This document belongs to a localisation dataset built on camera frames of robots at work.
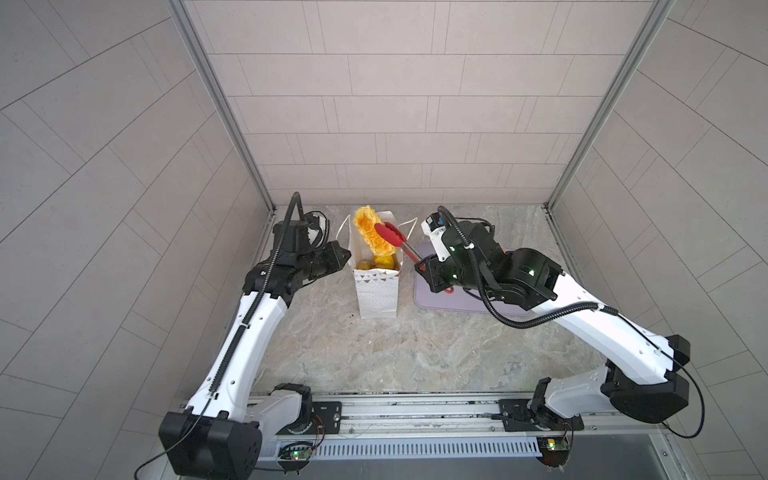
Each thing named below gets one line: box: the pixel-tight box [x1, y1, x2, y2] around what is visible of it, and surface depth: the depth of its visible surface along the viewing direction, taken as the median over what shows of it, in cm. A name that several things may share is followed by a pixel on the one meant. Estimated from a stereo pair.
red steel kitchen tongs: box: [374, 221, 423, 263], surface depth 69 cm
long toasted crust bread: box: [353, 205, 397, 255], surface depth 72 cm
